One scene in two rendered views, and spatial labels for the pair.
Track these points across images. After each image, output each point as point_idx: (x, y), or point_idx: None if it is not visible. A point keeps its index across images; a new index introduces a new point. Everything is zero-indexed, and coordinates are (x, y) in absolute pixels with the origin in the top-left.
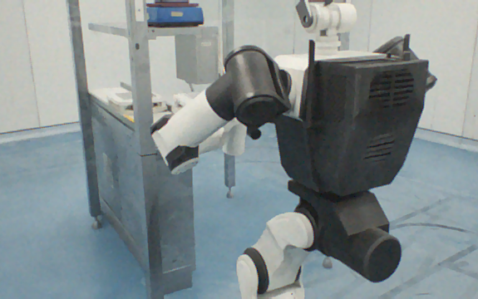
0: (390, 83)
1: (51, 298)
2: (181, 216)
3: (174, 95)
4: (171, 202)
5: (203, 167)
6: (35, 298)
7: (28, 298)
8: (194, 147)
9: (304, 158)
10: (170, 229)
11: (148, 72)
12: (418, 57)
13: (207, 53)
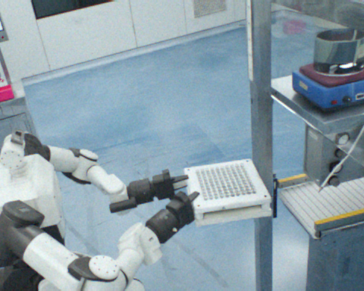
0: None
1: (306, 249)
2: (323, 286)
3: (241, 160)
4: (318, 264)
5: None
6: (306, 240)
7: (306, 236)
8: (62, 171)
9: None
10: (315, 284)
11: (256, 128)
12: None
13: (313, 147)
